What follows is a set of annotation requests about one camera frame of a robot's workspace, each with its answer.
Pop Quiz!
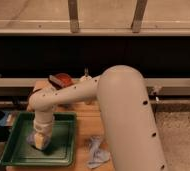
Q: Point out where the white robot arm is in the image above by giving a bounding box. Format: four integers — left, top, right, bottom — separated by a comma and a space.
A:
29, 65, 168, 171

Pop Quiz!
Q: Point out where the orange bowl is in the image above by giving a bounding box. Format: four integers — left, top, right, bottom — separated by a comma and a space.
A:
55, 73, 73, 88

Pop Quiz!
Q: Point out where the wooden table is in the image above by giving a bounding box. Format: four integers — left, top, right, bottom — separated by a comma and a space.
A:
6, 102, 115, 171

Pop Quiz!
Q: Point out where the crumpled grey cloth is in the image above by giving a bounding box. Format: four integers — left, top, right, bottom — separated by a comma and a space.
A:
87, 136, 110, 169

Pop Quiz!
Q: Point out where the green plastic tray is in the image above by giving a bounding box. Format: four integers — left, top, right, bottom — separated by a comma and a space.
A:
0, 112, 76, 167

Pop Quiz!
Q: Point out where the clear glass bottle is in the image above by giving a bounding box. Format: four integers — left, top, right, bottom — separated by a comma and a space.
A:
80, 68, 92, 82

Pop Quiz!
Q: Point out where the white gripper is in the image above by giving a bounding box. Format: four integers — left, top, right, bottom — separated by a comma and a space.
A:
27, 116, 54, 150

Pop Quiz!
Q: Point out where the grey brush block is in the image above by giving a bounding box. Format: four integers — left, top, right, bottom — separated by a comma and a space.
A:
49, 75, 64, 88

